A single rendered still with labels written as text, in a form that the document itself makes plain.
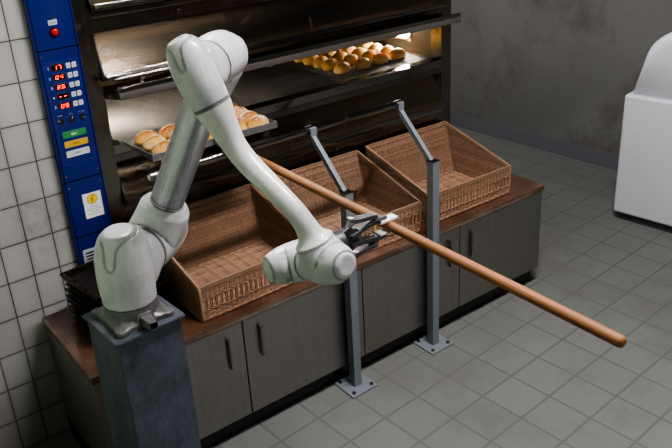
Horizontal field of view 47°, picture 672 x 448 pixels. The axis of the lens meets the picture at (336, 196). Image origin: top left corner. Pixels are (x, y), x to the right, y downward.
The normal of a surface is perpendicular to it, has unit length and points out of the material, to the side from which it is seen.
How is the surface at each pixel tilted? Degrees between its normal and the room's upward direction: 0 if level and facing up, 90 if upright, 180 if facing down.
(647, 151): 90
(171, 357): 90
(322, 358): 90
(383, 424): 0
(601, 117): 90
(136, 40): 70
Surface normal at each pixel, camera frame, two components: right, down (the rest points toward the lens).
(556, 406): -0.05, -0.91
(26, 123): 0.61, 0.30
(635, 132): -0.70, 0.32
